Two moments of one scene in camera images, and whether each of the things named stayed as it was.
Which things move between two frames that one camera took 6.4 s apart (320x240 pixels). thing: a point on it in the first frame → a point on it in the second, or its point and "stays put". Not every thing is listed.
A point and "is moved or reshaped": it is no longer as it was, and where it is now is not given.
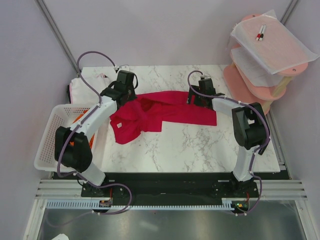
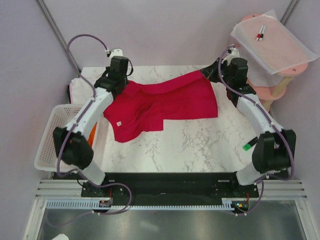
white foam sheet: (274, 44) stays put
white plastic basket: (62, 115) stays put
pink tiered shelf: (244, 91) stays put
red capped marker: (259, 34) stays put
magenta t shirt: (146, 113) is moved or reshaped
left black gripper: (133, 96) → (108, 68)
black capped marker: (261, 36) stays put
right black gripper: (196, 102) → (210, 72)
